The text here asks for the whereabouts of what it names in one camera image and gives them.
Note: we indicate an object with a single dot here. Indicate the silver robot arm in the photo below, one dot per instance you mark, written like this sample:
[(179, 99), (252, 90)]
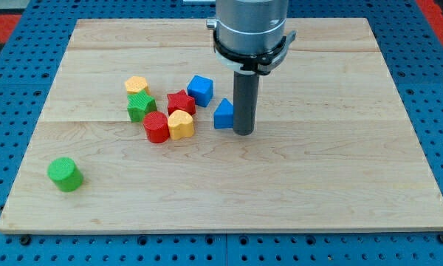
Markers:
[(248, 35)]

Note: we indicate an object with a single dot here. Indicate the red star block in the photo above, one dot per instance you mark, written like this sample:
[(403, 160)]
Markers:
[(181, 101)]

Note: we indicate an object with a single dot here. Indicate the green star block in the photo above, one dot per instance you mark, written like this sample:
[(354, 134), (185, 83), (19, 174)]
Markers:
[(139, 105)]

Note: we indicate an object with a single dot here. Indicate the blue triangle block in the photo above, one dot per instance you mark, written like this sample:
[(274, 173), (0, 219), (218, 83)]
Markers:
[(223, 115)]

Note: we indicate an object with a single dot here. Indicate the yellow heart block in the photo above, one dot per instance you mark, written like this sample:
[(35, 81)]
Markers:
[(180, 124)]

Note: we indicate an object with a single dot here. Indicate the blue cube block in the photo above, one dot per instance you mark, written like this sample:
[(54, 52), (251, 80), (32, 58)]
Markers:
[(201, 89)]

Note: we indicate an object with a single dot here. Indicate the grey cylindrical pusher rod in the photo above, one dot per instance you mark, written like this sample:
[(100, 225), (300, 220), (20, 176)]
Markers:
[(245, 95)]

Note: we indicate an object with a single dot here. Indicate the red cylinder block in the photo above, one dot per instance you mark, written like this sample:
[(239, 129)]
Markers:
[(156, 127)]

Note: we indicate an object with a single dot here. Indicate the wooden board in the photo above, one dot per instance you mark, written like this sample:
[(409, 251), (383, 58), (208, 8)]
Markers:
[(333, 149)]

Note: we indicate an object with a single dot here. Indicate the yellow hexagon block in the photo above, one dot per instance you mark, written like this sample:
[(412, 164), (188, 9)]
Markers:
[(136, 84)]

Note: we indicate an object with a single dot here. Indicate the green cylinder block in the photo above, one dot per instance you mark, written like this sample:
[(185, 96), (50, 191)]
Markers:
[(65, 174)]

